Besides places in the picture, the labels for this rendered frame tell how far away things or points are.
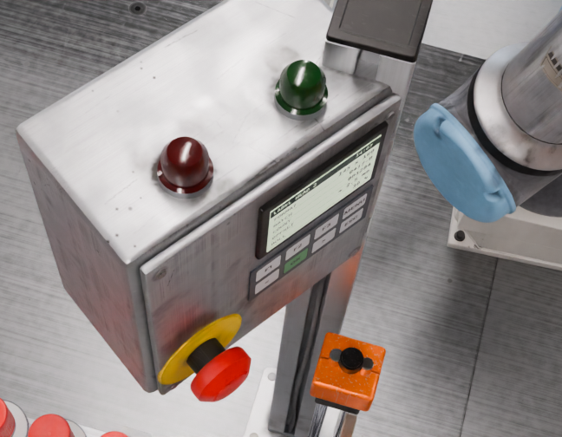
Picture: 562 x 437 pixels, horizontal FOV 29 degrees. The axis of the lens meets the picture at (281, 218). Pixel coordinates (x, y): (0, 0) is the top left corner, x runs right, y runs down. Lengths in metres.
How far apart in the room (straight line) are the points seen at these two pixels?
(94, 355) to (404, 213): 0.38
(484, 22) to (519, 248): 0.33
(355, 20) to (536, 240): 0.70
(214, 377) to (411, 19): 0.22
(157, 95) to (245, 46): 0.05
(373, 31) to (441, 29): 0.86
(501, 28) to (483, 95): 0.50
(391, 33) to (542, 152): 0.40
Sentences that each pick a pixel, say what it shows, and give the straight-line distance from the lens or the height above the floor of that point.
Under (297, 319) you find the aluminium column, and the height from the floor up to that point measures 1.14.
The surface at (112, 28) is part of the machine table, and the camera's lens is 1.37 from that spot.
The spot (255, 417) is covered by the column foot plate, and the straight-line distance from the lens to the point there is 1.14.
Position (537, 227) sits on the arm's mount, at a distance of 1.17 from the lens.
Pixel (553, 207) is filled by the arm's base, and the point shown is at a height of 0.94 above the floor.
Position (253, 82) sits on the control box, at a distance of 0.54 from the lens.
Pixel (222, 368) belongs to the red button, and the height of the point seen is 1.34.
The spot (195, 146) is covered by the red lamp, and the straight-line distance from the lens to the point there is 0.49.
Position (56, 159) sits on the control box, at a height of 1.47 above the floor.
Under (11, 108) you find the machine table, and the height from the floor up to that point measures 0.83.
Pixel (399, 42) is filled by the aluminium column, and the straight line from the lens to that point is 0.53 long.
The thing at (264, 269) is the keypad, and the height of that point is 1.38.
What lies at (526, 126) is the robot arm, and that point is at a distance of 0.90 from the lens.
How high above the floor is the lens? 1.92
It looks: 63 degrees down
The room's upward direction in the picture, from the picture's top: 7 degrees clockwise
